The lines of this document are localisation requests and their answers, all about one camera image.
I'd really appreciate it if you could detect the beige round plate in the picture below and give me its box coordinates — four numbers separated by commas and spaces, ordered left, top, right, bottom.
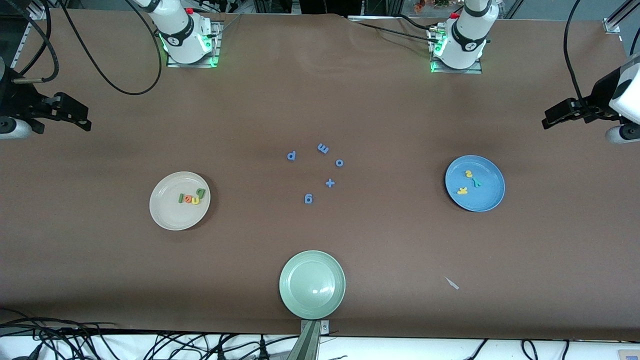
149, 171, 211, 231

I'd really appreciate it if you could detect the mint green round plate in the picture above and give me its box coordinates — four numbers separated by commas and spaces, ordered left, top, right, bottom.
279, 250, 347, 320

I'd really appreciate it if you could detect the brown table cover sheet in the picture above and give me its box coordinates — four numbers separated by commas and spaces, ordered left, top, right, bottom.
0, 7, 640, 342

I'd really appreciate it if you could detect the metal camera pole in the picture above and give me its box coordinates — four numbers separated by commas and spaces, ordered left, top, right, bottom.
286, 320, 322, 360

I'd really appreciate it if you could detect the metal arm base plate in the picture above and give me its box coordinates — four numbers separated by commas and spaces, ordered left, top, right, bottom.
166, 21, 222, 68
429, 22, 483, 75

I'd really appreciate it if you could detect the black base power cable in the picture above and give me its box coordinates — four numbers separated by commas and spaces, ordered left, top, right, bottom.
350, 16, 437, 43

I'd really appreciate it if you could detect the blue round plate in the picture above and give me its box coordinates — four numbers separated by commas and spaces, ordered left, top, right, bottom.
445, 154, 506, 213

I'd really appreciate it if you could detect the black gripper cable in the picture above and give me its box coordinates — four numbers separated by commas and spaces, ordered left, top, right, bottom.
14, 0, 163, 96
563, 0, 640, 103

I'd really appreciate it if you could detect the aluminium frame rail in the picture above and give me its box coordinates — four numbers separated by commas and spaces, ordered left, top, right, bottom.
0, 20, 32, 81
605, 0, 640, 26

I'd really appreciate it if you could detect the metal pole bracket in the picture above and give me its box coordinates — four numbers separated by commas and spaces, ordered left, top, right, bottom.
300, 319, 330, 335

